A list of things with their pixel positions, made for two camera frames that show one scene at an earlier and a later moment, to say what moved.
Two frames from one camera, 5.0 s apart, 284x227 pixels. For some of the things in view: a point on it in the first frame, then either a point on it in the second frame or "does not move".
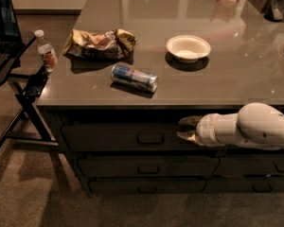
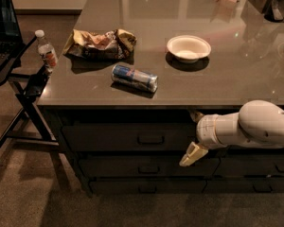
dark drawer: x=128 y=137 does not move
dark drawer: x=148 y=185 does not move
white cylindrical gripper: x=205 y=130 → x=205 y=130
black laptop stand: x=27 y=127 does not move
